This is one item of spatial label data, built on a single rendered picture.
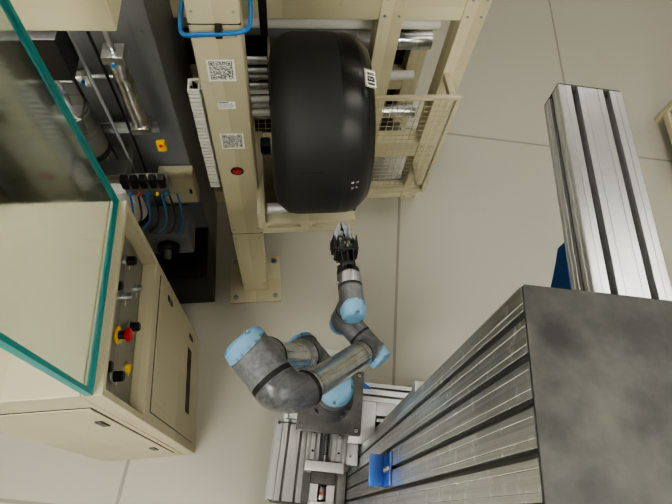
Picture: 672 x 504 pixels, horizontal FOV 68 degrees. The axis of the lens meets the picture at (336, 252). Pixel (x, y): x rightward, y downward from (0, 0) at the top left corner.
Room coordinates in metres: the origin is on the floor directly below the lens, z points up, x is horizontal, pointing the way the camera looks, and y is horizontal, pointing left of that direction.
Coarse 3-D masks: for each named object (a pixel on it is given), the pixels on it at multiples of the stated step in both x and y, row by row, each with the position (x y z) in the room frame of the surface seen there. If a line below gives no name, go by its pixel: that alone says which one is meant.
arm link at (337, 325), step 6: (336, 312) 0.55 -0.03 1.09; (330, 318) 0.56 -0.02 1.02; (336, 318) 0.54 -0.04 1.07; (330, 324) 0.54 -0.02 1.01; (336, 324) 0.53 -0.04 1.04; (342, 324) 0.53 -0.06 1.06; (348, 324) 0.53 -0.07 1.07; (354, 324) 0.53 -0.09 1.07; (360, 324) 0.54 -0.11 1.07; (336, 330) 0.52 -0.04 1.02; (342, 330) 0.51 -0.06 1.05; (348, 330) 0.51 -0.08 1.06; (354, 330) 0.51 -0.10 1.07; (360, 330) 0.52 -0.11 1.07; (348, 336) 0.50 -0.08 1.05
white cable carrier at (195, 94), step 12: (192, 84) 1.05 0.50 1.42; (192, 96) 1.02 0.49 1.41; (192, 108) 1.01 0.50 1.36; (204, 108) 1.05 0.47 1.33; (204, 120) 1.02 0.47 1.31; (204, 132) 1.02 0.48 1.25; (204, 144) 1.02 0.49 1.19; (204, 156) 1.01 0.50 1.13; (216, 168) 1.03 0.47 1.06; (216, 180) 1.02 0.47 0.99
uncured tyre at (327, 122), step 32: (288, 32) 1.31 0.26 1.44; (320, 32) 1.32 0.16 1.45; (288, 64) 1.12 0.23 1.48; (320, 64) 1.14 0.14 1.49; (352, 64) 1.16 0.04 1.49; (288, 96) 1.03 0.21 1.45; (320, 96) 1.05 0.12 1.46; (352, 96) 1.07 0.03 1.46; (288, 128) 0.96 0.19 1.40; (320, 128) 0.97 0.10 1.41; (352, 128) 1.00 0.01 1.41; (288, 160) 0.90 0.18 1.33; (320, 160) 0.92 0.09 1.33; (352, 160) 0.94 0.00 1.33; (288, 192) 0.87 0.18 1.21; (320, 192) 0.89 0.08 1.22; (352, 192) 0.91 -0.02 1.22
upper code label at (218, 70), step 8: (208, 64) 1.02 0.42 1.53; (216, 64) 1.03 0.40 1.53; (224, 64) 1.03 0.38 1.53; (232, 64) 1.04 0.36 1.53; (208, 72) 1.02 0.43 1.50; (216, 72) 1.02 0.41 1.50; (224, 72) 1.03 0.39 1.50; (232, 72) 1.03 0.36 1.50; (216, 80) 1.02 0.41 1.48; (224, 80) 1.03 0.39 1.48; (232, 80) 1.03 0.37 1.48
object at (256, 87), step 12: (252, 36) 1.56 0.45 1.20; (252, 48) 1.56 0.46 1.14; (264, 48) 1.57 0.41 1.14; (252, 60) 1.44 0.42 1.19; (264, 60) 1.45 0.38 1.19; (252, 72) 1.43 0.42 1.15; (264, 72) 1.44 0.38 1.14; (252, 84) 1.43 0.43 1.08; (264, 84) 1.44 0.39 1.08; (252, 96) 1.44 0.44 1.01; (264, 96) 1.45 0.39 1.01
